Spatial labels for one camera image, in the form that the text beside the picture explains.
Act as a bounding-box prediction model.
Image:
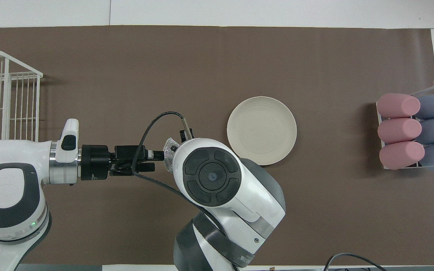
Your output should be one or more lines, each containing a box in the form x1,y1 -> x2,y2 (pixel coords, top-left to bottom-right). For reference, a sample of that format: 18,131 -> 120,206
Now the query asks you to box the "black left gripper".
81,145 -> 155,180

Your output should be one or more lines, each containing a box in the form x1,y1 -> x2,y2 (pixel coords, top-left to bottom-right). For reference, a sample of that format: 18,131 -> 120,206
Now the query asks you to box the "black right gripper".
139,129 -> 193,172

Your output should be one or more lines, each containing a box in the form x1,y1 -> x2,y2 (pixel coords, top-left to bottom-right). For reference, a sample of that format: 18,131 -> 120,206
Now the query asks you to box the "cream round plate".
227,97 -> 298,166

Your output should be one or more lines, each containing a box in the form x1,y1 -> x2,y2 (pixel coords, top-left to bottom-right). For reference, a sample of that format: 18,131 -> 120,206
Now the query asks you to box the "brown table mat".
0,26 -> 434,266

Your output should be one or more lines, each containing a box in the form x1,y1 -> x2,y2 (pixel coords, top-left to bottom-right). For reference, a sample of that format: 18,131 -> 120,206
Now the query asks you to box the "pink plastic cup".
379,141 -> 425,171
376,93 -> 421,118
377,118 -> 423,145

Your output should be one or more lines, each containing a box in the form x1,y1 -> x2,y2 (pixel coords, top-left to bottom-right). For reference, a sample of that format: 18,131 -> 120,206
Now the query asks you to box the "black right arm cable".
131,111 -> 195,204

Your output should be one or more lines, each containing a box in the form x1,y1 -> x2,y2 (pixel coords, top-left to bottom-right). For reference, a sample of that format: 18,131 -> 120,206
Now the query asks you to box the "white wire dish rack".
0,50 -> 43,143

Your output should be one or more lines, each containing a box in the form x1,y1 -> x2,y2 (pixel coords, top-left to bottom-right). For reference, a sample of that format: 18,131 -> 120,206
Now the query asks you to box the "black right base cable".
322,253 -> 387,271

